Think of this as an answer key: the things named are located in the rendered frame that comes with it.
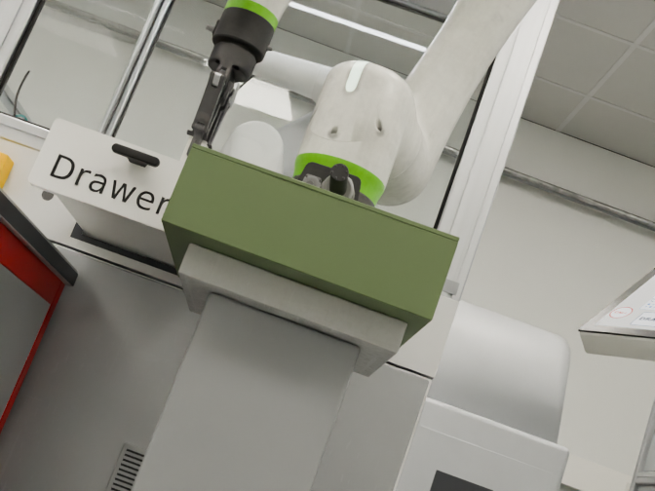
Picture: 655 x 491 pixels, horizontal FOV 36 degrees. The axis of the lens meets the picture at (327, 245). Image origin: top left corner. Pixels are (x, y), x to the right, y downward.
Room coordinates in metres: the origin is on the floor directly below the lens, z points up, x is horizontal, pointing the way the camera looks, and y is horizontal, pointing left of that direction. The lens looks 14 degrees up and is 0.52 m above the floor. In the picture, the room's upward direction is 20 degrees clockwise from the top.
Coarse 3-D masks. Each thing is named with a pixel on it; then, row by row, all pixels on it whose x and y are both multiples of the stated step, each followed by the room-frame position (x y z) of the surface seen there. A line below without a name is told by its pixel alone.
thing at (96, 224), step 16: (80, 208) 1.62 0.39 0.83; (80, 224) 1.75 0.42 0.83; (96, 224) 1.70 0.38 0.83; (112, 224) 1.65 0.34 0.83; (128, 224) 1.60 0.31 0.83; (112, 240) 1.79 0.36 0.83; (128, 240) 1.73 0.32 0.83; (144, 240) 1.68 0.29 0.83; (160, 240) 1.63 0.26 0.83; (144, 256) 1.83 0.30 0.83; (160, 256) 1.78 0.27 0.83
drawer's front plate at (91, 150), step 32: (64, 128) 1.49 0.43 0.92; (64, 160) 1.49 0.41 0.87; (96, 160) 1.49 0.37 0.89; (128, 160) 1.49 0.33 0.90; (160, 160) 1.48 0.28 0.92; (64, 192) 1.49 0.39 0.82; (96, 192) 1.49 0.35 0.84; (128, 192) 1.48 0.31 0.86; (160, 192) 1.48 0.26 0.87; (160, 224) 1.48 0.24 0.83
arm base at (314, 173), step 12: (312, 168) 1.24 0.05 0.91; (324, 168) 1.24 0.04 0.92; (336, 168) 1.16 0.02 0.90; (300, 180) 1.24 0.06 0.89; (312, 180) 1.24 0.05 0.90; (324, 180) 1.24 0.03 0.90; (336, 180) 1.16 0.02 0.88; (348, 180) 1.22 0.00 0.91; (360, 180) 1.24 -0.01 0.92; (336, 192) 1.20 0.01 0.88; (348, 192) 1.22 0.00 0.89; (360, 192) 1.29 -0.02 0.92; (372, 204) 1.32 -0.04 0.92
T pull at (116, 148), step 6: (114, 144) 1.45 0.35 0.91; (120, 144) 1.45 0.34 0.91; (114, 150) 1.45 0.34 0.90; (120, 150) 1.45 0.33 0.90; (126, 150) 1.45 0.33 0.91; (132, 150) 1.45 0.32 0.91; (126, 156) 1.45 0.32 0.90; (132, 156) 1.45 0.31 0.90; (138, 156) 1.45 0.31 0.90; (144, 156) 1.45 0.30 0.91; (150, 156) 1.45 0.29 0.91; (132, 162) 1.48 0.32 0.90; (138, 162) 1.46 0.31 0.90; (144, 162) 1.45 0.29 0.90; (150, 162) 1.45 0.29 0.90; (156, 162) 1.45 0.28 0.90
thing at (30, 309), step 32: (0, 192) 1.30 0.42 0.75; (0, 224) 1.37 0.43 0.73; (32, 224) 1.46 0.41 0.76; (0, 256) 1.43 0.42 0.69; (32, 256) 1.55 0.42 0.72; (0, 288) 1.49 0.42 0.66; (32, 288) 1.62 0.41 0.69; (0, 320) 1.54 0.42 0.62; (32, 320) 1.69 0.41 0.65; (0, 352) 1.61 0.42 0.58; (32, 352) 1.76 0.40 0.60; (0, 384) 1.67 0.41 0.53; (0, 416) 1.74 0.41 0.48
